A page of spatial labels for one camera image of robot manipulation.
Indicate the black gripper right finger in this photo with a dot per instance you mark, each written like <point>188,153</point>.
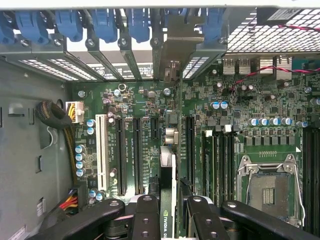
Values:
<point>202,220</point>

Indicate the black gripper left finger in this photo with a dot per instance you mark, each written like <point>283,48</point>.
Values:
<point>146,220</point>

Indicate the installed green RAM stick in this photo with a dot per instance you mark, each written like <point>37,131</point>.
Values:
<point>207,162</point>

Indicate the long black expansion slot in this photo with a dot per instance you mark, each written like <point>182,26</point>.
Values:
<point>190,150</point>
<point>120,155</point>
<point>138,155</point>

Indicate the CPU socket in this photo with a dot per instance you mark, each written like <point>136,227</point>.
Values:
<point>270,195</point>

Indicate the white expansion slot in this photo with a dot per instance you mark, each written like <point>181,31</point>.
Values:
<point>102,150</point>

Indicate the green motherboard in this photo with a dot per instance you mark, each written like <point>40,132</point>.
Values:
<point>225,100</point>

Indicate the white power connector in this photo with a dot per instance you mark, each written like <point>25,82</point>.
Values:
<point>75,110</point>

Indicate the open black PC case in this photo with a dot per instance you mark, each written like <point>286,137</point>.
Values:
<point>25,150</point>

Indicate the blue slot retention clip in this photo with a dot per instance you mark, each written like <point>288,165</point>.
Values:
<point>103,25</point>
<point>138,25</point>
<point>5,30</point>
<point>68,25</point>
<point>31,25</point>
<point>213,25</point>

